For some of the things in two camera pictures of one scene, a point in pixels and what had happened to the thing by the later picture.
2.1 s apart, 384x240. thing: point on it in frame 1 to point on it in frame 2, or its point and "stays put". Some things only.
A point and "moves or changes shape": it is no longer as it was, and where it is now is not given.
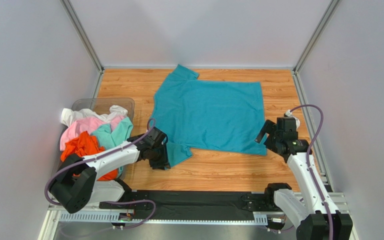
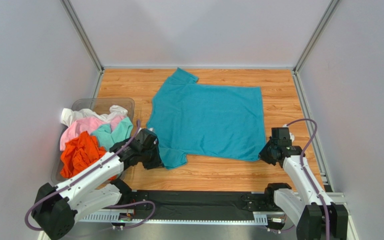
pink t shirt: x=74 y=128 stays put
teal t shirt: x=223 y=116 moves or changes shape
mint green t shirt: x=121 y=134 stays put
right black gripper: x=268 y=133 to x=266 y=155
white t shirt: x=68 y=115 stays put
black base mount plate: x=218 y=205 stays put
